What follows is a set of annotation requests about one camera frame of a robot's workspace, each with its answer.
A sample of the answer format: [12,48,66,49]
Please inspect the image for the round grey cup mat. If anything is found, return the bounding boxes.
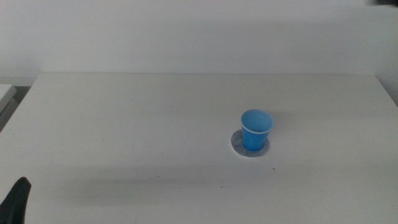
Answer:
[230,129,271,158]

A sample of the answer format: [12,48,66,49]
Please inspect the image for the blue plastic cup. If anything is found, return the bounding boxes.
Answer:
[240,108,275,152]

